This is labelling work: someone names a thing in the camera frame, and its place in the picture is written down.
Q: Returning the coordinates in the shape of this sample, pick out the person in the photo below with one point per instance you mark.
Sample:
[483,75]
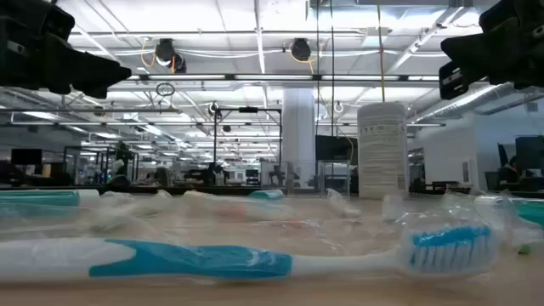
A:
[512,170]
[124,151]

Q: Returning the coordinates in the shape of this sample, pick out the white building column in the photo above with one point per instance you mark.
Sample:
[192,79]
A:
[298,127]

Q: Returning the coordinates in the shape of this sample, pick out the black monitor screen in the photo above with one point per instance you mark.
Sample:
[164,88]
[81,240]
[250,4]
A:
[333,148]
[531,153]
[25,156]

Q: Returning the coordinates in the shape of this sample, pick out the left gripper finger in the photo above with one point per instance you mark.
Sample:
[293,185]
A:
[85,68]

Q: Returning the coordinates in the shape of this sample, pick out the long ceiling light bar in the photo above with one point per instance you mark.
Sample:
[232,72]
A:
[272,77]

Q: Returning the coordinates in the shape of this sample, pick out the black framed enclosure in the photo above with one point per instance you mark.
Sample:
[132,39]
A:
[64,166]

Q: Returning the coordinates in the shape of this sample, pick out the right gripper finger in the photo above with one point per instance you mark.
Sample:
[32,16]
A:
[452,81]
[476,44]

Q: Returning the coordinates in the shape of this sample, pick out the green toothbrush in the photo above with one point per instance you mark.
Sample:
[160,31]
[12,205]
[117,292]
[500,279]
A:
[140,204]
[525,250]

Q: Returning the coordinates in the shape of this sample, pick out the orange toothbrush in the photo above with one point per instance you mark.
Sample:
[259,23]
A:
[229,210]

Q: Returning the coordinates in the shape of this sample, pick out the teal toothpaste tube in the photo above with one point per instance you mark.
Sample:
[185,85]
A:
[533,212]
[267,194]
[38,199]

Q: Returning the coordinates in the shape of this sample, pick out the white wipes canister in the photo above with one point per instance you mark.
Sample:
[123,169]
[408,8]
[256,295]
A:
[382,149]

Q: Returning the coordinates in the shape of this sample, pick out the blue-tipped toothbrush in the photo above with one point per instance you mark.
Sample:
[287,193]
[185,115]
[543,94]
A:
[391,208]

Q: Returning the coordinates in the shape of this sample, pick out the blue white toothbrush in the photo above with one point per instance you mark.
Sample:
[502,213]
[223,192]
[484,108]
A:
[191,259]

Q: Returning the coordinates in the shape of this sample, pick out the silver ventilation duct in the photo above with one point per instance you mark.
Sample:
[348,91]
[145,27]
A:
[467,102]

